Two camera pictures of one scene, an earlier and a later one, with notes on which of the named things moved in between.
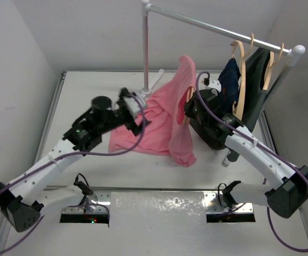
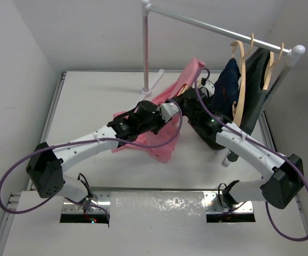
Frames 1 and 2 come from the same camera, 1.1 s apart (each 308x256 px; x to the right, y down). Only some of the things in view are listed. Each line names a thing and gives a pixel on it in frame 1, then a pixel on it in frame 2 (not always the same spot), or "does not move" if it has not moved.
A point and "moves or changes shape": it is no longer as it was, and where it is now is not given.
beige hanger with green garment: (269, 69) does not move
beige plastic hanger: (191, 90) moves or changes shape
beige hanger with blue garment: (240, 102) does not move
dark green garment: (256, 65) does not move
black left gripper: (134, 127) to (161, 121)
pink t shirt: (166, 133) moves or changes shape
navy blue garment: (229, 81) does not move
